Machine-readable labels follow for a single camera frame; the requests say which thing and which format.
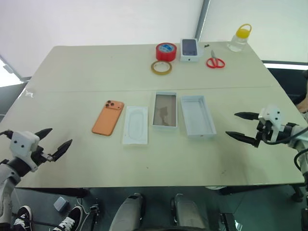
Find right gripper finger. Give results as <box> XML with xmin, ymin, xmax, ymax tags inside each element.
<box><xmin>234</xmin><ymin>111</ymin><xmax>260</xmax><ymax>121</ymax></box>
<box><xmin>225</xmin><ymin>131</ymin><xmax>261</xmax><ymax>148</ymax></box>

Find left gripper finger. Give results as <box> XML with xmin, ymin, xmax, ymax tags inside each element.
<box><xmin>33</xmin><ymin>128</ymin><xmax>53</xmax><ymax>141</ymax></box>
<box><xmin>51</xmin><ymin>139</ymin><xmax>73</xmax><ymax>162</ymax></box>

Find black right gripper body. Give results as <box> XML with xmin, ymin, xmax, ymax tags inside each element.
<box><xmin>255</xmin><ymin>119</ymin><xmax>275</xmax><ymax>144</ymax></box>

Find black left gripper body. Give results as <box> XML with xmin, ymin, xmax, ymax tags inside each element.
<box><xmin>30</xmin><ymin>146</ymin><xmax>54</xmax><ymax>167</ymax></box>

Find white box lid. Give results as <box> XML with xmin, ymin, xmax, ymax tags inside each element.
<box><xmin>180</xmin><ymin>95</ymin><xmax>218</xmax><ymax>139</ymax></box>

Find orange smartphone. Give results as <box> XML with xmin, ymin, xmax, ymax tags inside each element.
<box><xmin>91</xmin><ymin>100</ymin><xmax>125</xmax><ymax>137</ymax></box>

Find white moulded tray insert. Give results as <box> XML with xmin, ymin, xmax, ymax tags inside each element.
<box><xmin>122</xmin><ymin>105</ymin><xmax>148</xmax><ymax>146</ymax></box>

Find white phone box base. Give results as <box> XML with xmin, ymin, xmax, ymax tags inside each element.
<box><xmin>151</xmin><ymin>91</ymin><xmax>178</xmax><ymax>132</ymax></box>

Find closed white phone box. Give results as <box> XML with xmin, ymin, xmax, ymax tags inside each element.
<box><xmin>180</xmin><ymin>38</ymin><xmax>201</xmax><ymax>63</ymax></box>

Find person beside table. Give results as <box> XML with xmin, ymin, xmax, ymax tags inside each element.
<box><xmin>296</xmin><ymin>71</ymin><xmax>308</xmax><ymax>113</ymax></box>

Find black white sneaker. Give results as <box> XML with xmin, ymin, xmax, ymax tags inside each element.
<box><xmin>51</xmin><ymin>205</ymin><xmax>84</xmax><ymax>231</ymax></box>
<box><xmin>13</xmin><ymin>205</ymin><xmax>33</xmax><ymax>231</ymax></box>

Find black table leg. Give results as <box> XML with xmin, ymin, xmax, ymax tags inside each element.
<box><xmin>291</xmin><ymin>183</ymin><xmax>305</xmax><ymax>204</ymax></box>

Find clear jar yellow lid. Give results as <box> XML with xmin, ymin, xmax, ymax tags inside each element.
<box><xmin>227</xmin><ymin>23</ymin><xmax>253</xmax><ymax>52</ymax></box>

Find grey rounded robot leg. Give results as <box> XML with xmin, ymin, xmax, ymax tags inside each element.
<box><xmin>109</xmin><ymin>192</ymin><xmax>146</xmax><ymax>231</ymax></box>
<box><xmin>170</xmin><ymin>192</ymin><xmax>210</xmax><ymax>231</ymax></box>

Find red tape roll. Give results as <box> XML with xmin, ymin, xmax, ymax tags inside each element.
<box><xmin>155</xmin><ymin>42</ymin><xmax>177</xmax><ymax>62</ymax></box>

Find yellow clear tape roll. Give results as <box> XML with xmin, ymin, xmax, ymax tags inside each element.
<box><xmin>150</xmin><ymin>60</ymin><xmax>173</xmax><ymax>76</ymax></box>

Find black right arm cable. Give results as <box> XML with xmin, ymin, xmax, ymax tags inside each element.
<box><xmin>263</xmin><ymin>127</ymin><xmax>308</xmax><ymax>174</ymax></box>

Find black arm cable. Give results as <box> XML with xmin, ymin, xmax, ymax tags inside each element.
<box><xmin>263</xmin><ymin>127</ymin><xmax>308</xmax><ymax>174</ymax></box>
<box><xmin>0</xmin><ymin>130</ymin><xmax>13</xmax><ymax>141</ymax></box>

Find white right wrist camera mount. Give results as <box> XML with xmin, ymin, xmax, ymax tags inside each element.
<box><xmin>257</xmin><ymin>104</ymin><xmax>285</xmax><ymax>143</ymax></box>

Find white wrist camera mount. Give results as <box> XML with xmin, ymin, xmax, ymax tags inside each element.
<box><xmin>257</xmin><ymin>104</ymin><xmax>285</xmax><ymax>143</ymax></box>
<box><xmin>9</xmin><ymin>131</ymin><xmax>41</xmax><ymax>172</ymax></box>

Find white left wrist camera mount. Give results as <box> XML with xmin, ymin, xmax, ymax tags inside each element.
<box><xmin>9</xmin><ymin>131</ymin><xmax>41</xmax><ymax>172</ymax></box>

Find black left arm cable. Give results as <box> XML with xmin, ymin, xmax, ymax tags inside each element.
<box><xmin>0</xmin><ymin>130</ymin><xmax>13</xmax><ymax>141</ymax></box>

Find red handled scissors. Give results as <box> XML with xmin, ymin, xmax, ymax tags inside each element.
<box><xmin>205</xmin><ymin>50</ymin><xmax>226</xmax><ymax>70</ymax></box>

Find grey slanted window frame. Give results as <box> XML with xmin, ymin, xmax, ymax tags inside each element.
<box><xmin>0</xmin><ymin>54</ymin><xmax>32</xmax><ymax>84</ymax></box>

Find grey window frame post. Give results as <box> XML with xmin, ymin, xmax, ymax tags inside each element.
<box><xmin>193</xmin><ymin>0</ymin><xmax>211</xmax><ymax>42</ymax></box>

